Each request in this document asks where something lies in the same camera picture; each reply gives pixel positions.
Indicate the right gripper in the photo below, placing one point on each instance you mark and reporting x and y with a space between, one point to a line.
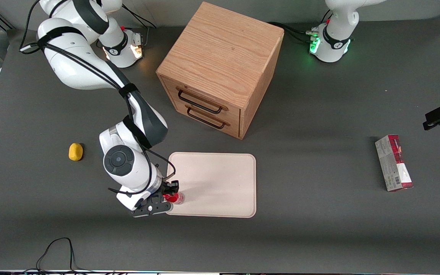
169 188

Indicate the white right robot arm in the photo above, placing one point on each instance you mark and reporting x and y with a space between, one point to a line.
71 65

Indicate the white rectangular tray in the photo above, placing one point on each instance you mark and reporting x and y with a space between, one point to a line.
220 183

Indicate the wooden lower drawer front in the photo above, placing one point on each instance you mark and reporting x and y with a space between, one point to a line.
235 128

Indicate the wooden drawer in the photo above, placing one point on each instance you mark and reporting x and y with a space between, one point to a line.
235 128
231 112

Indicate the yellow lemon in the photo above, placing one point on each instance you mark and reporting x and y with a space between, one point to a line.
75 151

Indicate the wooden upper drawer front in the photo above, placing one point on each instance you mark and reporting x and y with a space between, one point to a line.
231 112

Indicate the wooden drawer cabinet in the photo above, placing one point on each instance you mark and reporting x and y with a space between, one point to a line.
220 49

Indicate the grey and red carton box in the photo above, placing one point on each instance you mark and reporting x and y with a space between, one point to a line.
394 162

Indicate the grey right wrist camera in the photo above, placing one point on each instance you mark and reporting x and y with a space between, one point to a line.
147 210

